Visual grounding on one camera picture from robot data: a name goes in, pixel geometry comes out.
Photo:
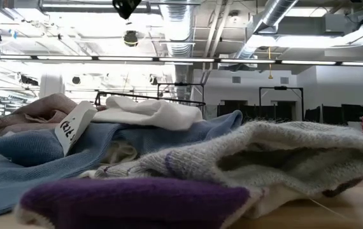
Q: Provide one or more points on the beige pink cloth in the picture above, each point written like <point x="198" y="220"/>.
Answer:
<point x="41" y="111"/>

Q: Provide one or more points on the black partition panel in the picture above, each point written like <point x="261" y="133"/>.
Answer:
<point x="334" y="113"/>
<point x="258" y="111"/>

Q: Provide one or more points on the grey fuzzy sock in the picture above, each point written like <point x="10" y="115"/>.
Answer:
<point x="264" y="136"/>

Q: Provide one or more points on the silver round air duct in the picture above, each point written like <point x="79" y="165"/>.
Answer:
<point x="274" y="12"/>
<point x="180" y="25"/>

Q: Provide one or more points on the black rig frame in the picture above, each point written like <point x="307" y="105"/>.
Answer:
<point x="280" y="87"/>

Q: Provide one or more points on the long LED light bar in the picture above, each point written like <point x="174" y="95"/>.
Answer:
<point x="184" y="59"/>

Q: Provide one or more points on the white label tag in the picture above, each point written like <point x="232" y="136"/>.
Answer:
<point x="76" y="124"/>

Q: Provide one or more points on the light blue knit cloth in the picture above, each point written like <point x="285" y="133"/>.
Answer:
<point x="25" y="178"/>

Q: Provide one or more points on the cream cloth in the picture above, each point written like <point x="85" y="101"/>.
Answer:
<point x="119" y="152"/>

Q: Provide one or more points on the purple white sock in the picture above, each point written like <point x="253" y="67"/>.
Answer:
<point x="121" y="200"/>

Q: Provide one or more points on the black ceiling lamp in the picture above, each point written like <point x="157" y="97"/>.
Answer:
<point x="130" y="38"/>

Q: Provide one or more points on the white cloth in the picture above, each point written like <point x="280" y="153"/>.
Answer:
<point x="156" y="114"/>

